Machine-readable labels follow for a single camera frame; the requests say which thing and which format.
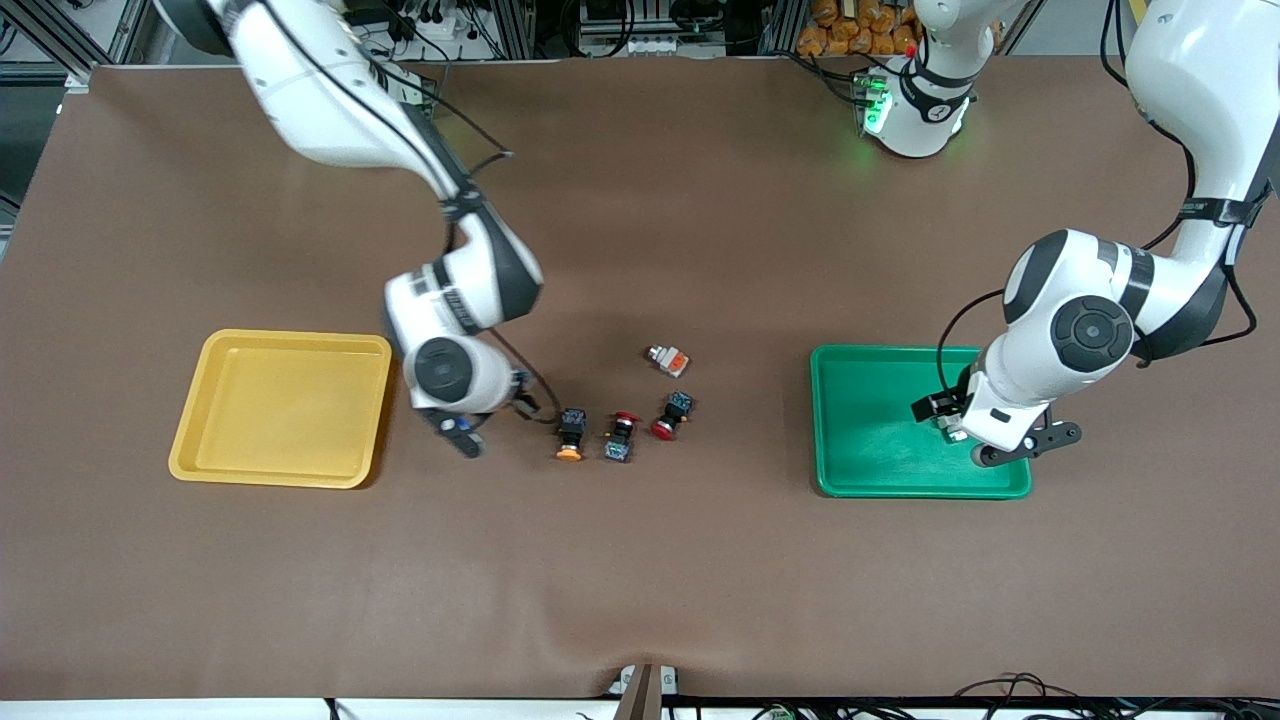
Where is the grey camera stand post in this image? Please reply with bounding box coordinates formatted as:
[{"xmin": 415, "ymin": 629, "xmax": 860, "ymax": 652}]
[{"xmin": 607, "ymin": 662, "xmax": 681, "ymax": 720}]

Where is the aluminium frame beam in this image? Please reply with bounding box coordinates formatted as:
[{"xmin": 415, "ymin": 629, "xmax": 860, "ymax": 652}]
[{"xmin": 0, "ymin": 0, "xmax": 101, "ymax": 96}]

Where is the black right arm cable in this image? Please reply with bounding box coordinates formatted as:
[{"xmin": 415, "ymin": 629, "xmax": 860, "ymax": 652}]
[{"xmin": 250, "ymin": 0, "xmax": 551, "ymax": 423}]

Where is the red cap push button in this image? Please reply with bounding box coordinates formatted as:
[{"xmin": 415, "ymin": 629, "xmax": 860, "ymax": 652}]
[
  {"xmin": 650, "ymin": 390, "xmax": 697, "ymax": 442},
  {"xmin": 603, "ymin": 410, "xmax": 642, "ymax": 463}
]

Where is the aluminium frame post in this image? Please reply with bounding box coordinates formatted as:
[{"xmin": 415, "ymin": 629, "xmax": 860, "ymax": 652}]
[
  {"xmin": 497, "ymin": 0, "xmax": 536, "ymax": 59},
  {"xmin": 765, "ymin": 0, "xmax": 801, "ymax": 56}
]

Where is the green plastic tray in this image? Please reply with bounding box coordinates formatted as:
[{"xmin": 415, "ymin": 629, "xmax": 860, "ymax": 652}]
[{"xmin": 810, "ymin": 346, "xmax": 1032, "ymax": 500}]

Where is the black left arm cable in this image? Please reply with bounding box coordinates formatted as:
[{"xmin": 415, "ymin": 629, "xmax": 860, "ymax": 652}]
[{"xmin": 936, "ymin": 0, "xmax": 1259, "ymax": 399}]

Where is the yellow plastic tray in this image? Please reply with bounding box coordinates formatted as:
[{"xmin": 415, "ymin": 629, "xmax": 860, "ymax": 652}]
[{"xmin": 168, "ymin": 329, "xmax": 393, "ymax": 490}]

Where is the bag of orange fruit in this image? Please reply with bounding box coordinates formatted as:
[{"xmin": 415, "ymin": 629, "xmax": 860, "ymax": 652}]
[{"xmin": 797, "ymin": 0, "xmax": 921, "ymax": 59}]

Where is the black cable bundle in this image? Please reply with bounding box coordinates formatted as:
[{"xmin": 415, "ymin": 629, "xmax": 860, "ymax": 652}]
[{"xmin": 955, "ymin": 672, "xmax": 1280, "ymax": 720}]

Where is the brown table mat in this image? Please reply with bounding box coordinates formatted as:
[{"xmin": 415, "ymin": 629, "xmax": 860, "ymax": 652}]
[{"xmin": 0, "ymin": 55, "xmax": 1280, "ymax": 701}]

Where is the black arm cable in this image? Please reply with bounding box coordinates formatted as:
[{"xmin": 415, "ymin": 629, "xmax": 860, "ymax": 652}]
[
  {"xmin": 250, "ymin": 0, "xmax": 551, "ymax": 423},
  {"xmin": 936, "ymin": 0, "xmax": 1259, "ymax": 399}
]

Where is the white power strip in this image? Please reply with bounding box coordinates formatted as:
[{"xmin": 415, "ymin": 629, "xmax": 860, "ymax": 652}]
[
  {"xmin": 395, "ymin": 5, "xmax": 463, "ymax": 48},
  {"xmin": 588, "ymin": 33, "xmax": 693, "ymax": 58}
]

